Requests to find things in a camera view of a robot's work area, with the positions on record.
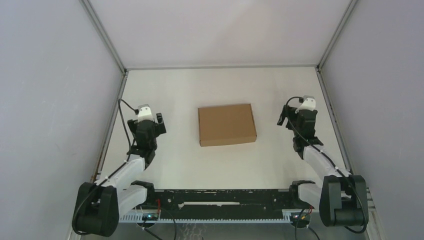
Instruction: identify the brown cardboard box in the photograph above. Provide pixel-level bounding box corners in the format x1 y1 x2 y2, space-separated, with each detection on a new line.
197 103 257 147

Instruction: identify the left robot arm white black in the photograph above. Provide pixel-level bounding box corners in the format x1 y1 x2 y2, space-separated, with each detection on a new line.
71 107 167 237

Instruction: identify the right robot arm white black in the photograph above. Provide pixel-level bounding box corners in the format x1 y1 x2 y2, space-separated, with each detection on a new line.
277 104 369 234

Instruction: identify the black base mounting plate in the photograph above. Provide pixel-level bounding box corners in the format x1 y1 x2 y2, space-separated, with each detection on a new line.
137 189 316 222

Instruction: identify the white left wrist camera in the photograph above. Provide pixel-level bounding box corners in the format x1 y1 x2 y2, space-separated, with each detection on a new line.
137 104 155 122

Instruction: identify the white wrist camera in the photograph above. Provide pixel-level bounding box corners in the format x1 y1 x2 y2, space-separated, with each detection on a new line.
137 104 155 122
295 95 316 114

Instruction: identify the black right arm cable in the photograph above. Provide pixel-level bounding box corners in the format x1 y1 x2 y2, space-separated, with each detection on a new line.
284 96 369 235

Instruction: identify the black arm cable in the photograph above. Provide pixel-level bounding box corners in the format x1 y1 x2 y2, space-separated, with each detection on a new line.
71 98 140 233
284 96 369 235

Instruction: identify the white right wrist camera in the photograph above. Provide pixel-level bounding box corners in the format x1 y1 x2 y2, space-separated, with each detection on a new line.
295 95 316 114

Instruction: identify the white toothed cable duct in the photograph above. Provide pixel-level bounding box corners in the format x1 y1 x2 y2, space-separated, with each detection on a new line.
119 211 293 224

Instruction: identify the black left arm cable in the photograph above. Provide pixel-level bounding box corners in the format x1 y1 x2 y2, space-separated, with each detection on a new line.
71 98 140 233

